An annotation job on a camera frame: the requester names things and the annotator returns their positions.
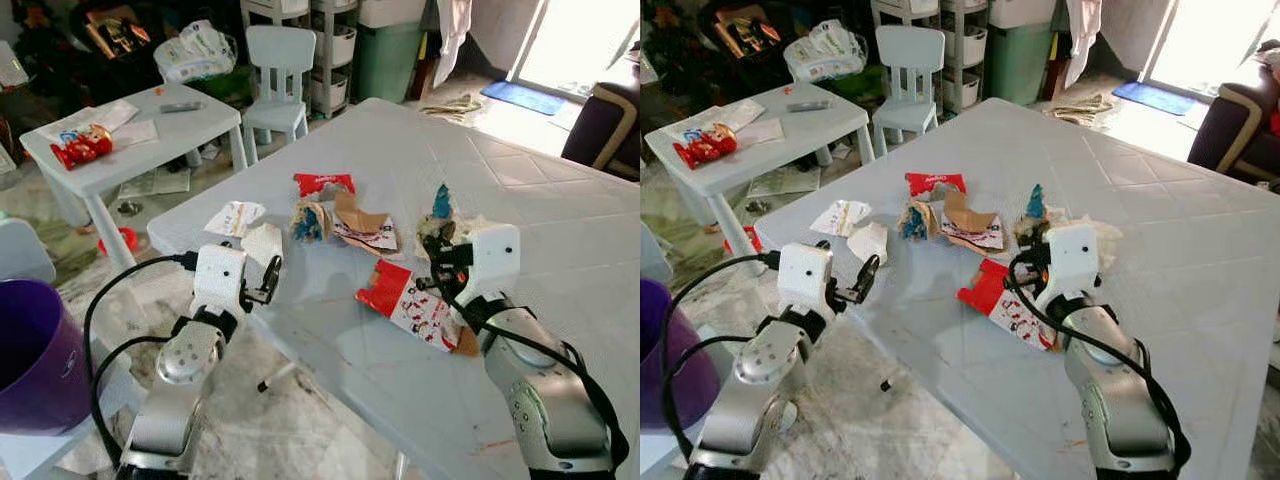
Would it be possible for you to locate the small red snack wrapper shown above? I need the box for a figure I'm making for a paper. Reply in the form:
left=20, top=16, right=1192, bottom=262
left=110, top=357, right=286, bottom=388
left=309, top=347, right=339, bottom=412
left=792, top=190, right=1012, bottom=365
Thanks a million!
left=904, top=171, right=969, bottom=199
left=292, top=172, right=357, bottom=199

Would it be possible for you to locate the green bin with white lid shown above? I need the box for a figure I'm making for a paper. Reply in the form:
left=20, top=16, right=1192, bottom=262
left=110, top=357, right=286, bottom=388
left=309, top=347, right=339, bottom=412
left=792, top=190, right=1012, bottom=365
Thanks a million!
left=983, top=0, right=1055, bottom=108
left=353, top=0, right=430, bottom=105

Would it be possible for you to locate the white green printed plastic bag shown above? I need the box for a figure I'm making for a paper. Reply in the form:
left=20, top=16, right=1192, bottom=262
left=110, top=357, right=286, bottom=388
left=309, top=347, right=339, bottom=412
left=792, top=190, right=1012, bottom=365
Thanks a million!
left=153, top=19, right=239, bottom=85
left=782, top=19, right=867, bottom=85

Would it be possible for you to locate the crumpled white printed paper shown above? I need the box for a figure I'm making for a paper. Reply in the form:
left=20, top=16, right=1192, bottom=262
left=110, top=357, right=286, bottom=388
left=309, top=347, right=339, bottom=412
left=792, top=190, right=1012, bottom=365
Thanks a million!
left=809, top=199, right=872, bottom=239
left=204, top=200, right=267, bottom=239

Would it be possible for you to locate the crumpled blue wrapper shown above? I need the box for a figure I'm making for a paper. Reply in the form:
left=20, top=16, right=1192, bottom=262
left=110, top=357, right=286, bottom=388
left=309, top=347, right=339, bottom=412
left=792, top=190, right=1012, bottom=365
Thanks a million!
left=897, top=202, right=937, bottom=244
left=290, top=203, right=328, bottom=244

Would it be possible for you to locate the white drawer shelf unit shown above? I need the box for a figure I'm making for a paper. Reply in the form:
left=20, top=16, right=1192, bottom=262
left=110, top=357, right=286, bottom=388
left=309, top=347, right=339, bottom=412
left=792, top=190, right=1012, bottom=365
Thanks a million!
left=239, top=0, right=363, bottom=119
left=869, top=0, right=993, bottom=113

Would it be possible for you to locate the dark purple sofa tan trim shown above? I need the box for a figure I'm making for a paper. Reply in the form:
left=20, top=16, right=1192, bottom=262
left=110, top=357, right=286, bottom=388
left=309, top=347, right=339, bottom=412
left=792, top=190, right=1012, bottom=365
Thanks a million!
left=1187, top=38, right=1280, bottom=189
left=561, top=48, right=641, bottom=183

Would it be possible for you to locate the printed paper sheet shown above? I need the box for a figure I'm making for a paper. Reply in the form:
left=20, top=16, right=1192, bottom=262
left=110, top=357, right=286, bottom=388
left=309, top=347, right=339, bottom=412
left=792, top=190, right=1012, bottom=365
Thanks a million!
left=68, top=98, right=142, bottom=137
left=698, top=97, right=768, bottom=133

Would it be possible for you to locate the white plastic stool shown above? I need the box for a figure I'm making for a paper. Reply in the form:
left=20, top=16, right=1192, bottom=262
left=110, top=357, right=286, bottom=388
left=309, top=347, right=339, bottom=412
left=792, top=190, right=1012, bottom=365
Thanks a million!
left=640, top=223, right=667, bottom=283
left=0, top=219, right=57, bottom=288

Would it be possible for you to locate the printed sheet on floor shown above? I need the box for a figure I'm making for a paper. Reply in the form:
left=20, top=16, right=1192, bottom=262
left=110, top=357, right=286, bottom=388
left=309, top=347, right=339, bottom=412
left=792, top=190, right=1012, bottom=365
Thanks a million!
left=746, top=164, right=825, bottom=199
left=118, top=164, right=193, bottom=198

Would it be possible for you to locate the hanging white cloth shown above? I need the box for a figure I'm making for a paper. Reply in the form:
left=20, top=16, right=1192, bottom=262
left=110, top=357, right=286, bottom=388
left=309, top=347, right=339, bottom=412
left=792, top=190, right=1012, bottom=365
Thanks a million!
left=1064, top=0, right=1103, bottom=88
left=434, top=0, right=474, bottom=88

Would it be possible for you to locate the white plastic child chair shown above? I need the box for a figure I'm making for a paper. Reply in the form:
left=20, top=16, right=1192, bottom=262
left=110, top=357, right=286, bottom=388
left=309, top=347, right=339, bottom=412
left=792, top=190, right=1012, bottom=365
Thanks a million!
left=871, top=24, right=947, bottom=158
left=241, top=24, right=318, bottom=163

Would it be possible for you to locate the red cartoon snack packet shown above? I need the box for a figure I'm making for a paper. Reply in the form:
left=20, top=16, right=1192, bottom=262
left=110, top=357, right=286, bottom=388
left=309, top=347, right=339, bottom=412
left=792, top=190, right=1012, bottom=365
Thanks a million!
left=49, top=123, right=114, bottom=172
left=671, top=122, right=740, bottom=172

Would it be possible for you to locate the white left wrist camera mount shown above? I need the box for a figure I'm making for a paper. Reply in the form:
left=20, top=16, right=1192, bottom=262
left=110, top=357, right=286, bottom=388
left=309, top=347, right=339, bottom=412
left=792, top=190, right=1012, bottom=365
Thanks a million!
left=777, top=242, right=835, bottom=317
left=191, top=244, right=249, bottom=317

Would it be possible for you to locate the beige floor cloth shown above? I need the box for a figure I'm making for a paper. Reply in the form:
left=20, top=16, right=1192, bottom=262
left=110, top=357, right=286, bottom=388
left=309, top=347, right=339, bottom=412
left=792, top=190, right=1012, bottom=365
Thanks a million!
left=419, top=94, right=488, bottom=123
left=1044, top=92, right=1114, bottom=127

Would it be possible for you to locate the small white plastic table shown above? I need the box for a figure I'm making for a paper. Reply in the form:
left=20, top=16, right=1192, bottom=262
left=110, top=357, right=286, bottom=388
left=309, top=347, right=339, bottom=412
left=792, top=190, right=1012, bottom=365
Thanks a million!
left=644, top=82, right=878, bottom=263
left=19, top=84, right=249, bottom=269

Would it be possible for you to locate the purple plastic rubbish bin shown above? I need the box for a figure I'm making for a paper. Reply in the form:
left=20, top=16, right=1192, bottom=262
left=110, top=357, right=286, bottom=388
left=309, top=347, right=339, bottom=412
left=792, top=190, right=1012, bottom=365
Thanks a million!
left=0, top=279, right=93, bottom=437
left=640, top=277, right=710, bottom=433

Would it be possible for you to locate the blue door mat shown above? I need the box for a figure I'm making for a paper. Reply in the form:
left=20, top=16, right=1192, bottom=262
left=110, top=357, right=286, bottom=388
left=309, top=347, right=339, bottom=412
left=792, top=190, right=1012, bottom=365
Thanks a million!
left=479, top=79, right=568, bottom=117
left=1111, top=79, right=1198, bottom=117

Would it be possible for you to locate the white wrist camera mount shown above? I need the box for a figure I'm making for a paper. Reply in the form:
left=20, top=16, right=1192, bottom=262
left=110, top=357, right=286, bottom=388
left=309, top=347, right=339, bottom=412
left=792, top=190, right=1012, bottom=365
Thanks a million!
left=462, top=221, right=522, bottom=304
left=777, top=242, right=835, bottom=317
left=191, top=244, right=249, bottom=317
left=1034, top=221, right=1102, bottom=313

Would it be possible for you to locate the large white plastic table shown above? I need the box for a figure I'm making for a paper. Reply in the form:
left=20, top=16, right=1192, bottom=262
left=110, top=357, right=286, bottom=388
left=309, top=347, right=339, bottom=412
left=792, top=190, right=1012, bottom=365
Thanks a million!
left=751, top=97, right=1280, bottom=480
left=147, top=97, right=641, bottom=480

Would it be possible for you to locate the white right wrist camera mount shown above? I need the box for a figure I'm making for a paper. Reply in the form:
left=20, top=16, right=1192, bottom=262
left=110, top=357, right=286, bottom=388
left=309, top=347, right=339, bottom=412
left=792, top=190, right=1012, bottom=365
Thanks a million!
left=462, top=221, right=522, bottom=304
left=1034, top=221, right=1102, bottom=313

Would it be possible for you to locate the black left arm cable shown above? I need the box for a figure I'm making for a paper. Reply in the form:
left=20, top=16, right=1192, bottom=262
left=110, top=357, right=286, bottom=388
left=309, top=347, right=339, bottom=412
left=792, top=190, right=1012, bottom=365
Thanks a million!
left=658, top=250, right=785, bottom=473
left=82, top=252, right=199, bottom=466

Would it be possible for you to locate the large red white snack wrapper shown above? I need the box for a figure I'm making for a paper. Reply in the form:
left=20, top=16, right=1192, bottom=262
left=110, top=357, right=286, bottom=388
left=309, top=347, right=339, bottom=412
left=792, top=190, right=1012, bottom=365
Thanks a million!
left=354, top=259, right=480, bottom=358
left=956, top=257, right=1063, bottom=353

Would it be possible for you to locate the dark box of toys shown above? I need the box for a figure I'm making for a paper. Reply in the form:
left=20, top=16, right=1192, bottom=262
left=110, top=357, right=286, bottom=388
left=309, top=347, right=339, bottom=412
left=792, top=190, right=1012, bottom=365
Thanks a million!
left=79, top=8, right=153, bottom=63
left=709, top=4, right=788, bottom=61

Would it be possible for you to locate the plain white tissue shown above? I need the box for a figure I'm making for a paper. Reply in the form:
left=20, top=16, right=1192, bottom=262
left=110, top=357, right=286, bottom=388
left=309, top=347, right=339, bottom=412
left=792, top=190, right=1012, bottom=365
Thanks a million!
left=847, top=221, right=890, bottom=267
left=240, top=222, right=287, bottom=269

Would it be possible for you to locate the plain white paper sheet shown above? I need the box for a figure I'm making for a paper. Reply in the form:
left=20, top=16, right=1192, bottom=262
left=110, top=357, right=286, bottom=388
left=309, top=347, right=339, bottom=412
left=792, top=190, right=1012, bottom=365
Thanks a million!
left=734, top=117, right=788, bottom=147
left=108, top=119, right=161, bottom=150

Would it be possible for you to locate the torn brown cardboard piece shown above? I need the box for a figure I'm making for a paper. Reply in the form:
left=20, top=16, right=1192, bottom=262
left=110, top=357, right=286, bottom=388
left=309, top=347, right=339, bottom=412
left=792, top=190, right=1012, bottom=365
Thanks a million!
left=329, top=189, right=392, bottom=237
left=942, top=189, right=999, bottom=235

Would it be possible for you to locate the flat white printed wrapper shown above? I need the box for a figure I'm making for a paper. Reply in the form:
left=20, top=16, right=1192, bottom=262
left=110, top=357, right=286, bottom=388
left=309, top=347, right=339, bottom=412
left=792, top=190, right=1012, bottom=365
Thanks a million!
left=330, top=214, right=400, bottom=253
left=940, top=214, right=1007, bottom=252

